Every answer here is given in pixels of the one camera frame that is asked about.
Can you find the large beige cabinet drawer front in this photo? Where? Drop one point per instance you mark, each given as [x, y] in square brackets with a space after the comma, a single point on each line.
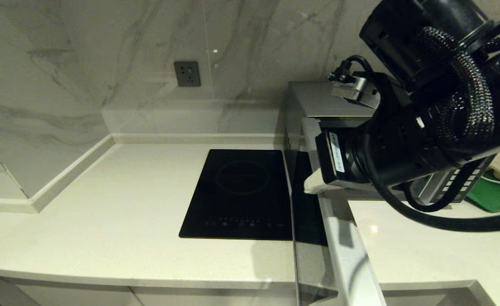
[211, 297]

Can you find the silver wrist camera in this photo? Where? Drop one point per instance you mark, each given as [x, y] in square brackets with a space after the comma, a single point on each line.
[354, 91]

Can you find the black induction cooktop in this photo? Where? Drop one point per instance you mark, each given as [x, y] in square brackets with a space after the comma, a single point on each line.
[241, 191]

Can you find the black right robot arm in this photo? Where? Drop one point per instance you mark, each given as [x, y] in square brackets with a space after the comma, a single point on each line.
[403, 144]

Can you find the green plastic tray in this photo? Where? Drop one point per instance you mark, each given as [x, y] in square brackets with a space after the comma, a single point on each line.
[494, 197]

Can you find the beige corner cabinet panel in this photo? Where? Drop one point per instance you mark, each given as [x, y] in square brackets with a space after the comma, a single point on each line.
[7, 293]

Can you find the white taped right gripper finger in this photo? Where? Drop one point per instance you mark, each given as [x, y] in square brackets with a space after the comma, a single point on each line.
[316, 183]

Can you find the silver microwave oven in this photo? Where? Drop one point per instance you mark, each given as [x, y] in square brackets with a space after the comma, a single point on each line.
[313, 97]

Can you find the grey single wall socket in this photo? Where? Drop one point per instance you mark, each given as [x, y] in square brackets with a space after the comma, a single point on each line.
[187, 74]

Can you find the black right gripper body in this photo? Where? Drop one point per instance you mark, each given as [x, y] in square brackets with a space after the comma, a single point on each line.
[324, 157]

